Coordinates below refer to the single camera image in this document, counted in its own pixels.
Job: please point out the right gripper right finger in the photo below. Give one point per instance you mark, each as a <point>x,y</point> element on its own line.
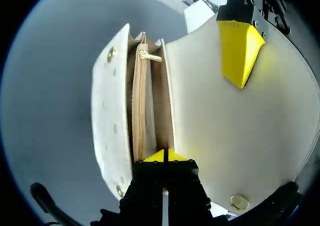
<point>185,191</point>

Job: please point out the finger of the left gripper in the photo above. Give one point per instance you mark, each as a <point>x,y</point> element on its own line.
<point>275,8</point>
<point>237,48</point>

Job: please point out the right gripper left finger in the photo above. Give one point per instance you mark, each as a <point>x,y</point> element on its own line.
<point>147,186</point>

